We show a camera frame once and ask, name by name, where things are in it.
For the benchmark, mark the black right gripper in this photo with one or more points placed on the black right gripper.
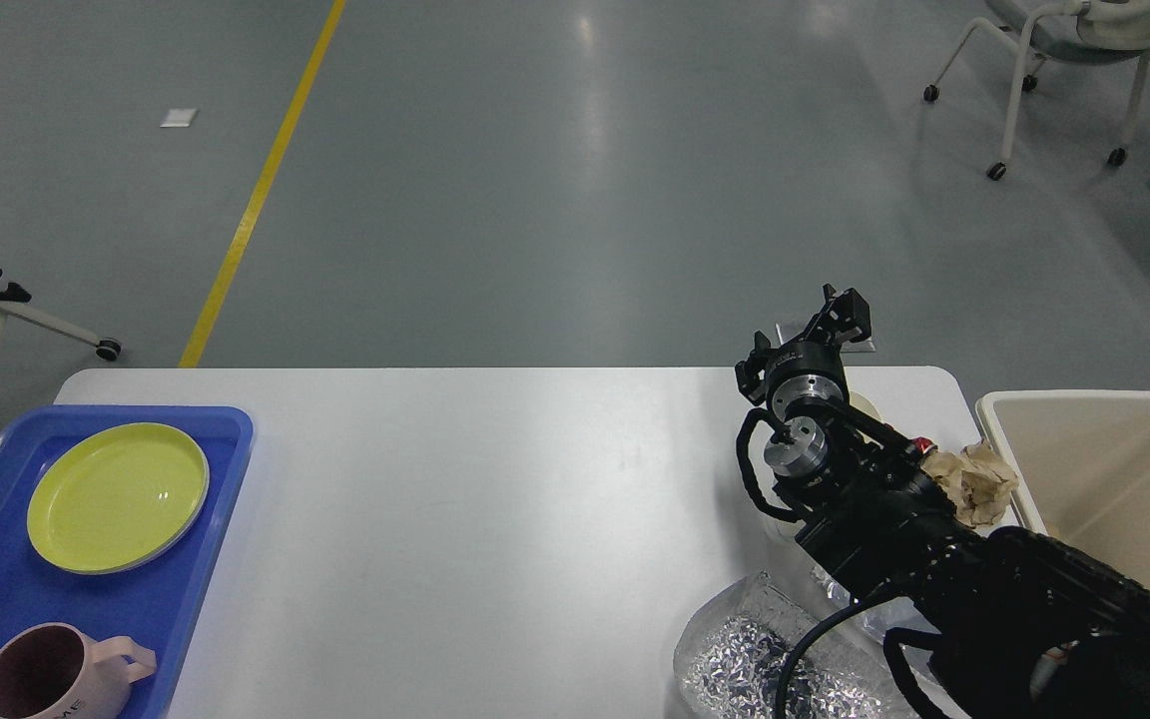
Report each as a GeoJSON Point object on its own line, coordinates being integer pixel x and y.
{"type": "Point", "coordinates": [775, 377]}

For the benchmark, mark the yellow plastic plate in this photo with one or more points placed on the yellow plastic plate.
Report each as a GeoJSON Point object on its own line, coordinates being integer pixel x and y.
{"type": "Point", "coordinates": [118, 499]}

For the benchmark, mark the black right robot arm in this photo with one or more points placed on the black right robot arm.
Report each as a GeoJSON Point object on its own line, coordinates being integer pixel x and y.
{"type": "Point", "coordinates": [1023, 625]}

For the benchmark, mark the small white cup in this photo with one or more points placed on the small white cup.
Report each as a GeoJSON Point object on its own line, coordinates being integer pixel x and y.
{"type": "Point", "coordinates": [862, 404]}

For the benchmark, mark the crumpled brown paper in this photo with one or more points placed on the crumpled brown paper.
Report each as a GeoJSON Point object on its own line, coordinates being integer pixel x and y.
{"type": "Point", "coordinates": [978, 481]}

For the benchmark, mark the crumpled silver foil wrapper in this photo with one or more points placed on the crumpled silver foil wrapper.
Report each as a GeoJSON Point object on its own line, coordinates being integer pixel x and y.
{"type": "Point", "coordinates": [729, 658]}

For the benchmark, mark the beige plastic bin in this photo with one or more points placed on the beige plastic bin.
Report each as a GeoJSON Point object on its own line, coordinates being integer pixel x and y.
{"type": "Point", "coordinates": [1083, 457]}

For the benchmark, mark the white chair top right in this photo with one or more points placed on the white chair top right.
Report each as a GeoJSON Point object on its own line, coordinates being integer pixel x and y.
{"type": "Point", "coordinates": [1086, 33]}

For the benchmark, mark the pale green plate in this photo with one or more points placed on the pale green plate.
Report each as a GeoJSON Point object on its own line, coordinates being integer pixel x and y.
{"type": "Point", "coordinates": [181, 546]}

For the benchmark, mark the pink mug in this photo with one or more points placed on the pink mug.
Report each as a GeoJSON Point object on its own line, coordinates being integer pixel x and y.
{"type": "Point", "coordinates": [53, 670]}

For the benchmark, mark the blue plastic tray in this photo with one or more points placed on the blue plastic tray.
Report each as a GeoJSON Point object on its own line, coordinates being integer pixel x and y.
{"type": "Point", "coordinates": [156, 606]}

